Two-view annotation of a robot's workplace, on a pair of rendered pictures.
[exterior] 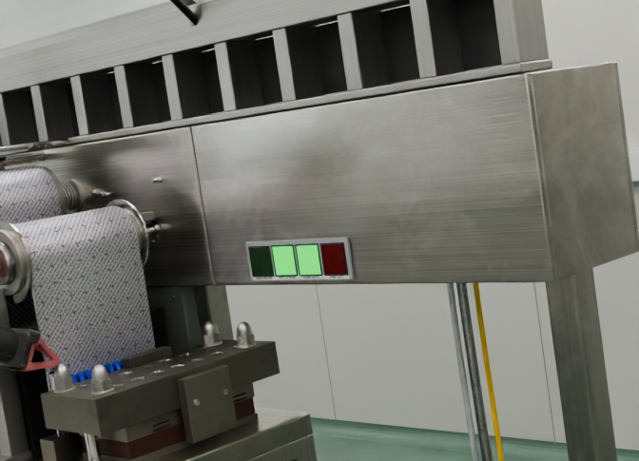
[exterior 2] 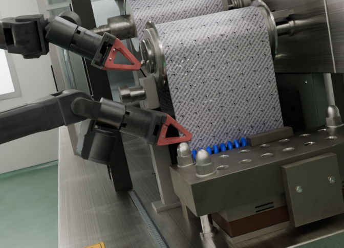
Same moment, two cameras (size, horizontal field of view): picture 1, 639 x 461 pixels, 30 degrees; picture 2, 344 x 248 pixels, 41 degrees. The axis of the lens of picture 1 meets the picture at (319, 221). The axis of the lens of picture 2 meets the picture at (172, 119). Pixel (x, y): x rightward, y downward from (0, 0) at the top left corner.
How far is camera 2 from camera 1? 124 cm
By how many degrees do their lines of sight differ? 33
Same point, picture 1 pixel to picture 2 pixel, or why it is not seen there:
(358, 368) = not seen: outside the picture
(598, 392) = not seen: outside the picture
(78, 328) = (210, 109)
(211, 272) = (332, 61)
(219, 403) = (325, 190)
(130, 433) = (231, 214)
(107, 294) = (238, 81)
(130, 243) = (260, 37)
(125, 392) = (223, 177)
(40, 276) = (174, 66)
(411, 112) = not seen: outside the picture
